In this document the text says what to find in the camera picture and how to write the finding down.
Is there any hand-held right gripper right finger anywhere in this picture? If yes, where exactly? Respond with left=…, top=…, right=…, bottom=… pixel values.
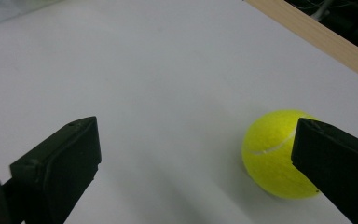
left=291, top=117, right=358, bottom=224

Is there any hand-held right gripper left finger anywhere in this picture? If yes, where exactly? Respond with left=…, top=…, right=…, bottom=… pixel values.
left=9, top=116, right=103, bottom=224

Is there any yellow tennis ball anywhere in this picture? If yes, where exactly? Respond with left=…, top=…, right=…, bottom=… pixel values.
left=241, top=109, right=321, bottom=200

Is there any clear box with wooden rim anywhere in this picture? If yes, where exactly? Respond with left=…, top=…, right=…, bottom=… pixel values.
left=0, top=0, right=62, bottom=30

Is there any grey metal stand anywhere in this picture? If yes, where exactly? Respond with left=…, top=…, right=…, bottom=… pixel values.
left=310, top=0, right=336, bottom=22

